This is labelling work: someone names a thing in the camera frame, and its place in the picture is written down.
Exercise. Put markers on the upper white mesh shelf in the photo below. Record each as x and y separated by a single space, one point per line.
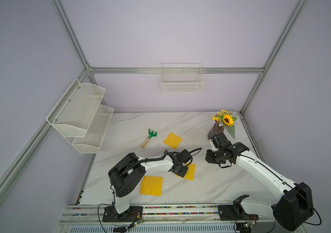
73 114

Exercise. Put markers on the dark purple vase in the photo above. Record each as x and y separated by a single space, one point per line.
215 130

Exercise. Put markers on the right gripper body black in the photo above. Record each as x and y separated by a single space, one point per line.
215 157

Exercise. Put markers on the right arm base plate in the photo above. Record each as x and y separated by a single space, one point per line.
235 211

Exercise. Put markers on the white mesh shelf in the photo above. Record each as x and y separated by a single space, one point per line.
92 142
73 114

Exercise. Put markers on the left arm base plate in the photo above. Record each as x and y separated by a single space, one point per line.
121 214

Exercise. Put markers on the green toy rake wooden handle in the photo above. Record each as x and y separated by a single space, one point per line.
151 134

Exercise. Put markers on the sunflower bouquet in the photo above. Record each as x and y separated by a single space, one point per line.
226 119

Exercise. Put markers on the lower white mesh shelf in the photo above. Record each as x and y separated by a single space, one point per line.
92 142

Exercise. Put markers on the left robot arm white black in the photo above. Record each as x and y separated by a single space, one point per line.
129 171

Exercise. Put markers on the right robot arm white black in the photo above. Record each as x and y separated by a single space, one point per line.
292 205

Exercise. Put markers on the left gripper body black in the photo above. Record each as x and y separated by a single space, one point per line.
181 172

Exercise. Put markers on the yellow envelope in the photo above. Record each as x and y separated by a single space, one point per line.
190 173
173 141
151 186

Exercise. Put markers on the white wire wall basket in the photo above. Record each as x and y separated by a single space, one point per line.
183 78

